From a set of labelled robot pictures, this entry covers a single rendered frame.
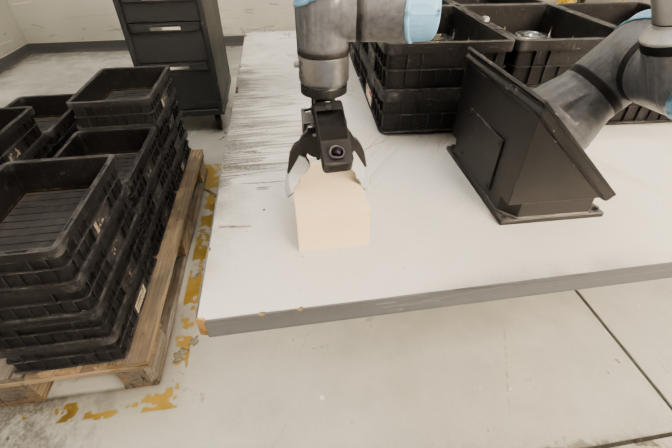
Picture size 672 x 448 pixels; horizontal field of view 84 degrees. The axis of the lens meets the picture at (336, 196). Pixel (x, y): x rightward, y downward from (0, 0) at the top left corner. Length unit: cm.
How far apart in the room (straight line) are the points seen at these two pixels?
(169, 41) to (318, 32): 196
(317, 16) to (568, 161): 47
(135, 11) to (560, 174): 219
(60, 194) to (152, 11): 133
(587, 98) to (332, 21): 47
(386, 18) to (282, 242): 39
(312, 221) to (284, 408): 77
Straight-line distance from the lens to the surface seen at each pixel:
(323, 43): 54
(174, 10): 240
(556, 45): 104
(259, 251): 66
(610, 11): 158
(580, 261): 75
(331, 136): 55
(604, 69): 80
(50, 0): 487
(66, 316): 116
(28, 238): 125
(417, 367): 134
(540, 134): 67
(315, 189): 65
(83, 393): 149
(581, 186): 79
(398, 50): 89
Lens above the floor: 116
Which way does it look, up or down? 37 degrees down
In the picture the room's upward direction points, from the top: straight up
